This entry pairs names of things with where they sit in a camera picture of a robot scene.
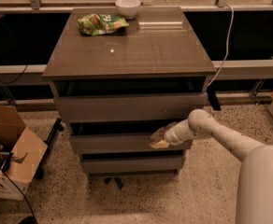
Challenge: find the green snack bag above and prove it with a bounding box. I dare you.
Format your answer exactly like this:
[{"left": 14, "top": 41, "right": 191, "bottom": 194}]
[{"left": 78, "top": 14, "right": 129, "bottom": 36}]

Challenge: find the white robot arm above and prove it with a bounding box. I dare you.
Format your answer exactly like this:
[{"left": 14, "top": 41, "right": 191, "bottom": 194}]
[{"left": 151, "top": 109, "right": 273, "bottom": 224}]

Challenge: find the grey drawer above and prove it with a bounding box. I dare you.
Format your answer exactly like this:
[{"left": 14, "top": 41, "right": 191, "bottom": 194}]
[
  {"left": 81, "top": 155, "right": 185, "bottom": 174},
  {"left": 68, "top": 132, "right": 193, "bottom": 155},
  {"left": 50, "top": 77, "right": 207, "bottom": 123}
]

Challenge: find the black bracket behind cabinet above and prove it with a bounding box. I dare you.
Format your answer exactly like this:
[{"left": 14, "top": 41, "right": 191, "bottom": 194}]
[{"left": 207, "top": 86, "right": 222, "bottom": 111}]

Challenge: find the white ceramic bowl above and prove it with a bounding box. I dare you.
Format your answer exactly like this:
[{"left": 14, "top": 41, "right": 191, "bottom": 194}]
[{"left": 115, "top": 0, "right": 141, "bottom": 19}]

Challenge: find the grey top drawer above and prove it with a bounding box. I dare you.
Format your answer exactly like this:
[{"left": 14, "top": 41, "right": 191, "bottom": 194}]
[{"left": 50, "top": 77, "right": 207, "bottom": 123}]

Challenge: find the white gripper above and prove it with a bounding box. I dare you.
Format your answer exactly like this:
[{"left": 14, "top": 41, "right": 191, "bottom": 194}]
[{"left": 150, "top": 122, "right": 187, "bottom": 149}]

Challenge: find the grey bottom drawer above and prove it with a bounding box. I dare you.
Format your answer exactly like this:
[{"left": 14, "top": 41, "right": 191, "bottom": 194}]
[{"left": 81, "top": 155, "right": 185, "bottom": 174}]

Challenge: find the grey drawer cabinet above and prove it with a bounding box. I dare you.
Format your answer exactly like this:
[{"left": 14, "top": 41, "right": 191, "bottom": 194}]
[{"left": 43, "top": 7, "right": 216, "bottom": 176}]

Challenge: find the black floor cable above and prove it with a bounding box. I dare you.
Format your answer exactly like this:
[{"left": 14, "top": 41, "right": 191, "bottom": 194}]
[{"left": 0, "top": 170, "right": 39, "bottom": 224}]

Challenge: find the black cable left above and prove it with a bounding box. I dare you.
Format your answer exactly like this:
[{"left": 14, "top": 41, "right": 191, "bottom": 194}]
[{"left": 0, "top": 62, "right": 30, "bottom": 86}]

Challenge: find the black stand leg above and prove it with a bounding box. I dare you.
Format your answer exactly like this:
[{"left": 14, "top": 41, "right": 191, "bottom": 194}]
[{"left": 35, "top": 119, "right": 64, "bottom": 180}]

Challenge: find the open cardboard box left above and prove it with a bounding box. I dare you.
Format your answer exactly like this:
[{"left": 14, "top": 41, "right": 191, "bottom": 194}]
[{"left": 0, "top": 105, "right": 47, "bottom": 200}]

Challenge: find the white cable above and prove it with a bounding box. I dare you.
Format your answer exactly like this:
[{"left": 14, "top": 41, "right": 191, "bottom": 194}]
[{"left": 207, "top": 4, "right": 235, "bottom": 89}]

